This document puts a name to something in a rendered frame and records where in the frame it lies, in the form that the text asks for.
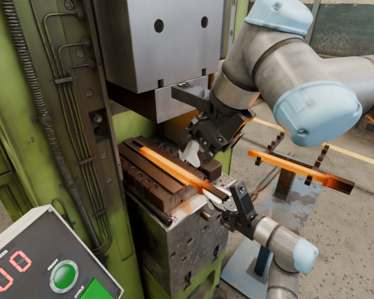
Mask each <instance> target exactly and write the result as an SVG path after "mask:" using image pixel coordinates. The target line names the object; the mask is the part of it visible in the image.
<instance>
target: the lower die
mask: <svg viewBox="0 0 374 299"><path fill-rule="evenodd" d="M132 139H133V140H134V141H136V142H138V143H139V144H141V145H142V146H144V147H147V148H149V149H150V150H152V151H154V152H156V153H158V154H159V155H161V156H162V157H164V158H166V159H167V160H169V161H171V162H173V163H174V164H176V165H177V166H179V167H181V168H183V169H184V170H186V171H188V172H190V173H191V174H193V175H194V176H197V177H198V178H200V179H201V180H203V179H204V174H203V173H202V172H200V171H199V170H196V171H195V168H194V167H192V166H190V165H188V167H187V166H186V165H187V163H186V162H184V161H182V160H180V161H179V158H177V157H176V156H173V157H172V154H171V153H169V152H168V151H166V153H165V149H163V148H161V147H160V149H159V146H158V145H156V144H155V143H154V145H152V142H151V141H150V140H148V139H147V138H145V137H143V136H142V135H140V136H138V137H135V138H133V137H132V138H129V139H126V140H124V141H122V142H123V143H121V144H119V145H117V146H118V152H119V156H120V157H123V159H124V162H125V161H128V162H129V164H130V166H129V167H128V163H125V164H124V165H123V173H124V176H125V178H126V179H127V181H128V175H127V170H128V169H129V168H130V167H132V166H134V167H135V168H136V171H134V168H131V169H130V170H129V178H130V182H131V184H132V185H133V186H135V183H134V175H135V173H137V172H139V171H140V172H142V175H143V176H142V177H141V173H138V174H137V175H136V176H135V180H136V184H137V188H138V190H139V191H140V192H141V193H142V191H141V180H142V179H143V178H145V177H149V179H150V182H148V179H145V180H144V181H143V183H142V186H143V191H144V195H145V196H146V197H147V198H148V199H149V195H148V188H149V186H150V185H151V184H152V183H156V184H157V189H156V186H155V185H152V187H151V188H150V195H151V200H152V202H153V203H154V204H155V205H156V206H158V207H159V208H160V209H161V210H162V211H163V212H164V213H165V214H167V213H168V212H169V211H171V210H172V209H174V208H175V207H177V206H178V205H180V204H181V203H182V202H184V201H186V200H187V199H188V198H190V197H191V196H193V195H194V194H196V193H197V192H198V189H196V188H195V187H193V186H191V185H190V184H188V185H186V183H185V182H184V181H183V180H181V179H180V178H178V177H177V176H175V175H174V174H173V173H171V172H170V171H168V170H166V169H165V168H164V167H162V166H161V165H159V164H158V163H156V162H155V161H154V160H152V159H151V158H149V157H148V156H146V155H145V154H143V153H142V152H141V151H139V150H138V149H136V148H135V147H133V146H132V145H130V144H129V143H127V141H130V140H132ZM120 162H121V165H122V163H123V162H122V159H121V158H120ZM181 200H183V201H182V202H181Z"/></svg>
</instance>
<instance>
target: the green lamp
mask: <svg viewBox="0 0 374 299"><path fill-rule="evenodd" d="M74 279H75V268H74V267H73V266H72V265H70V264H64V265H62V266H60V267H59V268H58V269H57V270H56V272H55V274H54V277H53V283H54V284H55V287H57V288H59V289H65V288H67V287H69V286H70V285H71V284H72V282H73V281H74Z"/></svg>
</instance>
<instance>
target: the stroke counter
mask: <svg viewBox="0 0 374 299"><path fill-rule="evenodd" d="M18 253H19V254H20V255H22V257H23V258H22V259H21V260H20V261H19V262H18V263H15V262H14V261H13V258H14V257H15V256H16V255H17V254H18ZM24 257H25V255H24V253H23V252H22V251H19V252H16V253H15V254H14V255H13V256H11V257H10V258H11V260H10V262H11V263H12V264H13V265H14V266H15V265H17V266H16V268H17V269H18V270H19V271H20V272H22V271H25V270H26V269H27V268H28V267H29V266H30V265H31V264H30V263H31V261H30V260H29V259H28V258H27V257H25V258H24ZM24 259H25V260H26V261H28V263H29V264H28V265H27V266H26V267H25V268H24V269H21V268H20V267H19V264H20V263H21V262H22V261H23V260H24ZM0 272H1V273H2V274H4V276H3V277H2V278H1V279H0V282H1V281H2V280H3V279H4V278H5V277H7V278H8V279H9V280H10V283H9V284H8V285H7V286H6V287H5V288H4V289H3V288H2V287H1V286H0V291H2V290H6V289H7V288H8V287H9V286H10V285H11V284H12V281H13V279H12V278H11V277H10V276H9V275H7V276H5V275H6V274H7V273H6V272H5V271H4V270H3V269H2V268H1V269H0Z"/></svg>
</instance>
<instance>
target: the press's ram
mask: <svg viewBox="0 0 374 299"><path fill-rule="evenodd" d="M90 2H91V8H92V12H93V18H94V24H95V28H96V34H97V40H98V44H99V50H100V56H101V60H102V66H103V72H104V78H105V80H106V81H109V82H112V83H114V84H116V85H118V86H121V87H123V88H126V89H127V90H130V91H132V92H135V93H137V94H139V93H144V92H146V91H150V90H155V89H157V88H158V85H159V86H161V87H165V86H168V85H172V84H176V83H179V82H183V81H187V80H189V79H194V78H198V77H201V76H202V75H208V74H212V73H215V72H218V71H219V61H220V45H221V29H222V19H223V3H224V0H90Z"/></svg>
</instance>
